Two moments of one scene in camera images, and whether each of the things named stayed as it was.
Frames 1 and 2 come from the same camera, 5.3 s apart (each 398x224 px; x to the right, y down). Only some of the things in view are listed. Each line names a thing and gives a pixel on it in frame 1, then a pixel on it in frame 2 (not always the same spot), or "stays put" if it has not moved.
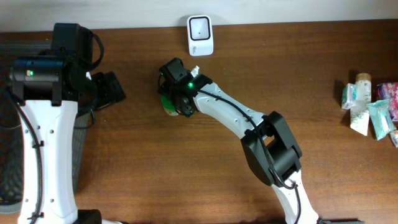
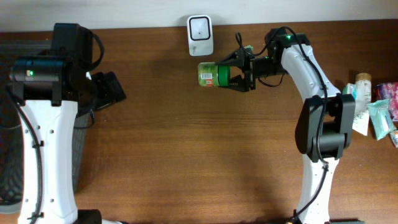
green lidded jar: (168, 105) → (210, 74)
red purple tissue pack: (388, 91) stays put
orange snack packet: (394, 137) stays put
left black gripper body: (108, 90) stays put
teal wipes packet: (382, 121) stays put
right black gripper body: (174, 91) → (259, 67)
